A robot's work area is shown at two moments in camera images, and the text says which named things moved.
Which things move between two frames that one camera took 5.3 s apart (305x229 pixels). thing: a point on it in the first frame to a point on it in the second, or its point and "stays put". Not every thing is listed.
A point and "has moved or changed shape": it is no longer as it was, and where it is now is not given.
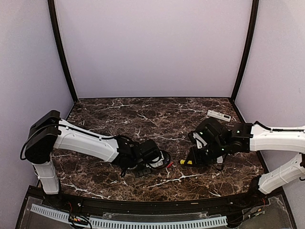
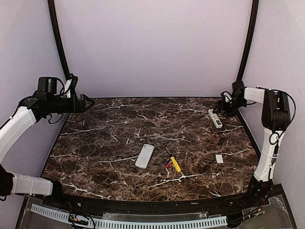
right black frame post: x=253 y=21 stays put
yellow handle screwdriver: x=182 y=161 to x=177 y=165
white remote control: x=219 y=115 has moved or changed shape
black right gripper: x=196 y=159 to x=218 y=104
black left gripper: x=138 y=173 to x=81 y=109
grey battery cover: x=219 y=160 stays put
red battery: x=170 y=164 stays put
